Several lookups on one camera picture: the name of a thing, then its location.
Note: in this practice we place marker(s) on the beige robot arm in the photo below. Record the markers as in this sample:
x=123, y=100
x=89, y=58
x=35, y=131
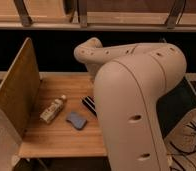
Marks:
x=128, y=80

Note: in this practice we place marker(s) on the black striped object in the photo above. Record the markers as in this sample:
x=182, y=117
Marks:
x=89, y=103

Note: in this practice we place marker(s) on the blue sponge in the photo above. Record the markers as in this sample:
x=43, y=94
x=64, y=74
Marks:
x=76, y=120

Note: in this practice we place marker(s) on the white plastic bottle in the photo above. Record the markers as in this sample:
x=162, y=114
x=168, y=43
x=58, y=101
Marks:
x=55, y=107

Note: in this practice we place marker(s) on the left wooden side panel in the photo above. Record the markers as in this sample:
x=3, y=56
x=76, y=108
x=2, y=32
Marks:
x=18, y=91

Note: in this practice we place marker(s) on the right dark side panel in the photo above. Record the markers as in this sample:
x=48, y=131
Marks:
x=173, y=106

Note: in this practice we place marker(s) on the wooden shelf with brackets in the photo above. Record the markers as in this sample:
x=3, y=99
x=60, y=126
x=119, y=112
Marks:
x=111, y=15

